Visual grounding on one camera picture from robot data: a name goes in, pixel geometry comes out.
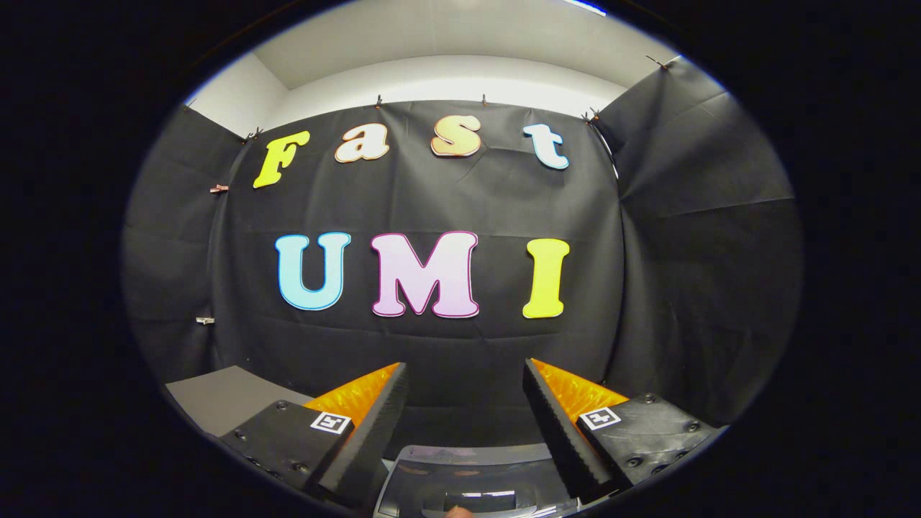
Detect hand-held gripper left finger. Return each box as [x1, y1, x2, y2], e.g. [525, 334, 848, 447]
[216, 362, 409, 508]

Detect black backdrop cloth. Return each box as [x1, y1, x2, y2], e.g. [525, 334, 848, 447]
[121, 56, 803, 447]

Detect grey washing machine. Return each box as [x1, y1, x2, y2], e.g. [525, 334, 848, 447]
[371, 424, 584, 518]

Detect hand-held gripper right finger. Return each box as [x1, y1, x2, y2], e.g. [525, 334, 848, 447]
[523, 358, 724, 504]

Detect row of dark cloth clips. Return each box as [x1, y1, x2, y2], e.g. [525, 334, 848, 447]
[183, 54, 673, 141]

